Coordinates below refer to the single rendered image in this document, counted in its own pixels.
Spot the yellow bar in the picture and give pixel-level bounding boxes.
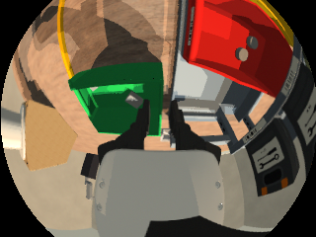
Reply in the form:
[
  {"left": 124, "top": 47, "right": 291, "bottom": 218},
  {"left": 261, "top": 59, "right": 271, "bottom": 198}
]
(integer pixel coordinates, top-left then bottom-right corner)
[{"left": 57, "top": 0, "right": 74, "bottom": 78}]

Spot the green bin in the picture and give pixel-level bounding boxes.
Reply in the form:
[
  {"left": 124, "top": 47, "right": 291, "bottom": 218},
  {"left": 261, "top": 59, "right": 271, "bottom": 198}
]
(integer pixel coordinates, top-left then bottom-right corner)
[{"left": 68, "top": 62, "right": 164, "bottom": 136}]

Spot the red open bin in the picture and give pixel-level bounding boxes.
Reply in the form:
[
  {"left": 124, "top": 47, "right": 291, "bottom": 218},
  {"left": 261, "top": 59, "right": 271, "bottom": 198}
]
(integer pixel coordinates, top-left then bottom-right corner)
[{"left": 183, "top": 0, "right": 292, "bottom": 98}]

